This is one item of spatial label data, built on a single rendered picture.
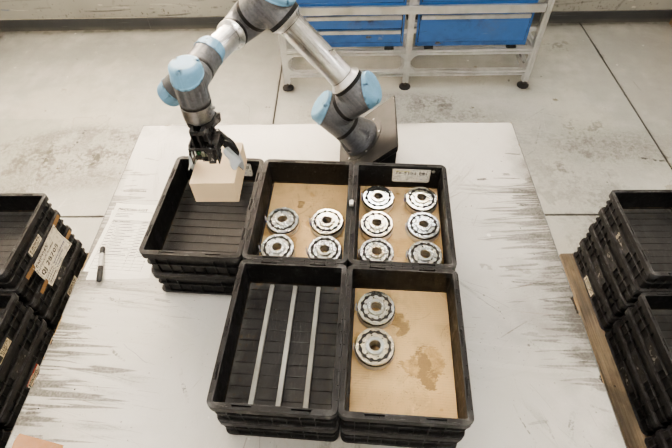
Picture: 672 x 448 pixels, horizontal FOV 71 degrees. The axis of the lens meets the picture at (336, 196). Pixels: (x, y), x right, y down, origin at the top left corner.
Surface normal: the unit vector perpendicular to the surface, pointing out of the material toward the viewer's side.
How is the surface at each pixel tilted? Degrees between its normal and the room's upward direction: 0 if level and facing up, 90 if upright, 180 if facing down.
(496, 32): 90
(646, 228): 0
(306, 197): 0
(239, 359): 0
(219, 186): 90
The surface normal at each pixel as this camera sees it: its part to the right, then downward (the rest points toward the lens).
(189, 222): -0.03, -0.65
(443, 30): -0.01, 0.76
